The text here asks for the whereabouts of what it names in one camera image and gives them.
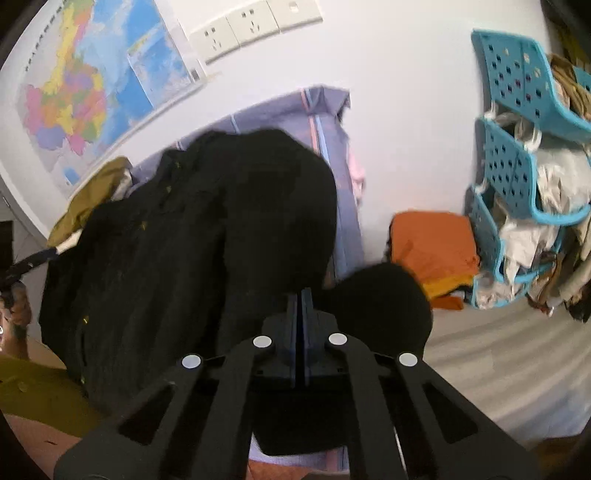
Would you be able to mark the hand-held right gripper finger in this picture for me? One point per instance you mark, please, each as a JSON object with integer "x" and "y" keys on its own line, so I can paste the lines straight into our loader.
{"x": 306, "y": 332}
{"x": 296, "y": 332}

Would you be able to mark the large black garment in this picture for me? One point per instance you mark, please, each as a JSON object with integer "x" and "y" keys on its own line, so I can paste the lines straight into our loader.
{"x": 184, "y": 230}

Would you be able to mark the brown hanging clothes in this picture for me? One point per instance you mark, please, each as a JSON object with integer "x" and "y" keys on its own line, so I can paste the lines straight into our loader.
{"x": 570, "y": 277}

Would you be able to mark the amber folded garment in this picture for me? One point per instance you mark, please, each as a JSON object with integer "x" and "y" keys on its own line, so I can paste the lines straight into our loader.
{"x": 450, "y": 285}

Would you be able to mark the orange folded garment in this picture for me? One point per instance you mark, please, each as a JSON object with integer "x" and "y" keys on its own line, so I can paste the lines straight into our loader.
{"x": 434, "y": 244}

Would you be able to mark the pink cloth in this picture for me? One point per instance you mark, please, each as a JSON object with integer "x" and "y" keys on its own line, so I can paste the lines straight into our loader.
{"x": 358, "y": 177}

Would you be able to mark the blue perforated plastic basket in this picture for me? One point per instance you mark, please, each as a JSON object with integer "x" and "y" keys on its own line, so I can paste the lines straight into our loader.
{"x": 485, "y": 235}
{"x": 505, "y": 166}
{"x": 512, "y": 69}

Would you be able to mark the grey striped blanket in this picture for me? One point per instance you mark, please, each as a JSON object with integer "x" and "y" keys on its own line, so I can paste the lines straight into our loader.
{"x": 508, "y": 369}

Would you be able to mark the purple plaid bed sheet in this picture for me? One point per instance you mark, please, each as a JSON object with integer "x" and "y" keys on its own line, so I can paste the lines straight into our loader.
{"x": 295, "y": 115}

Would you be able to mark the cream cloth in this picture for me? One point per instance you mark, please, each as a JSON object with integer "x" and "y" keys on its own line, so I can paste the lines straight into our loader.
{"x": 121, "y": 184}

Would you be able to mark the white cloth in basket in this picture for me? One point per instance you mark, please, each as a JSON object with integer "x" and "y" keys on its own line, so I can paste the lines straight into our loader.
{"x": 519, "y": 244}
{"x": 561, "y": 175}

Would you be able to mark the mustard yellow cloth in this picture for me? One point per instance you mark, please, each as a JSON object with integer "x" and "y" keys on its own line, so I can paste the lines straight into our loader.
{"x": 90, "y": 198}

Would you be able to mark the person's mustard yellow clothing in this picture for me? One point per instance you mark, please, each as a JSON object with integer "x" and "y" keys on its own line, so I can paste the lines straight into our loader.
{"x": 41, "y": 397}

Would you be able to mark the tan cloth in basket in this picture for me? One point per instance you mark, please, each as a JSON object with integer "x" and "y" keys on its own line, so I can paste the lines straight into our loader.
{"x": 570, "y": 87}

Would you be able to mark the white double wall socket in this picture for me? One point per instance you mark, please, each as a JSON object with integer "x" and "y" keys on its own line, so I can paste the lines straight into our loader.
{"x": 213, "y": 39}
{"x": 253, "y": 21}

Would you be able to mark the white wall switch plate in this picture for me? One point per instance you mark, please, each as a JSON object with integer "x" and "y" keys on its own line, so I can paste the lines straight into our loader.
{"x": 295, "y": 11}

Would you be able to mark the colourful wall map poster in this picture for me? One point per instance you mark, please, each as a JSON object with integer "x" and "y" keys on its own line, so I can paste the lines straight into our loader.
{"x": 69, "y": 92}

